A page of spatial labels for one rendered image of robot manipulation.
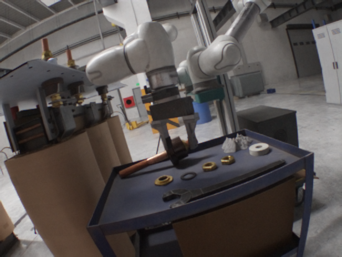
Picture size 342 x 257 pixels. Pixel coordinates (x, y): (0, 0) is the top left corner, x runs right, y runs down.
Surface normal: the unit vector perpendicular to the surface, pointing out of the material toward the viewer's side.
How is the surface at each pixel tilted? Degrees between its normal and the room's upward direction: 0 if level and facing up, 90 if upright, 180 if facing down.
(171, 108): 90
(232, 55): 94
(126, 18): 90
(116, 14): 90
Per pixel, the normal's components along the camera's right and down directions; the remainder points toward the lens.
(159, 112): -0.57, 0.29
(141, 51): -0.22, 0.27
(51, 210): 0.06, 0.17
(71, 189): 0.62, -0.02
